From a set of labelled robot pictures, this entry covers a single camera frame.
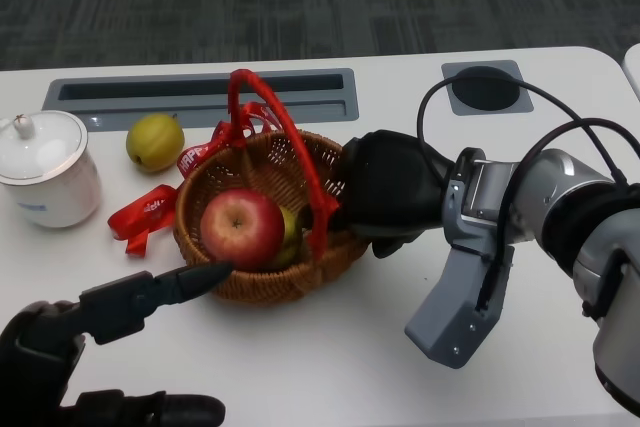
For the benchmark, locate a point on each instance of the grey round table grommet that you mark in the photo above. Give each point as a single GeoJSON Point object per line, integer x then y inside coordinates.
{"type": "Point", "coordinates": [450, 102]}

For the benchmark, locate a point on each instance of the red printed ribbon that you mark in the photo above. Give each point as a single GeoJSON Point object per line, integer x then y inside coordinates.
{"type": "Point", "coordinates": [145, 212]}

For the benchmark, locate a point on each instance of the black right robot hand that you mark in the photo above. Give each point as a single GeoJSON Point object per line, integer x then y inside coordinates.
{"type": "Point", "coordinates": [390, 187]}

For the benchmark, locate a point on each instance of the yellow-green pear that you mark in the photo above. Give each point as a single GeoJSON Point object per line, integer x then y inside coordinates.
{"type": "Point", "coordinates": [155, 144]}
{"type": "Point", "coordinates": [291, 237]}

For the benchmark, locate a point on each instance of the white ceramic cup lid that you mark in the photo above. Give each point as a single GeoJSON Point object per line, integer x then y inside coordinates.
{"type": "Point", "coordinates": [42, 152]}

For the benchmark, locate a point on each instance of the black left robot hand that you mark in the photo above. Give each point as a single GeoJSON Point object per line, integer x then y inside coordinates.
{"type": "Point", "coordinates": [30, 357]}

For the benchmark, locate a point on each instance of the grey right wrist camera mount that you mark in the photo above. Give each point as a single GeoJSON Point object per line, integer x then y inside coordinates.
{"type": "Point", "coordinates": [450, 317]}

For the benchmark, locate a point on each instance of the white ceramic cup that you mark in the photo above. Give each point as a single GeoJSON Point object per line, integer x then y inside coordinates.
{"type": "Point", "coordinates": [62, 202]}

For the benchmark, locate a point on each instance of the red apple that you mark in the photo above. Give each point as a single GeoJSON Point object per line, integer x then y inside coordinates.
{"type": "Point", "coordinates": [240, 227]}

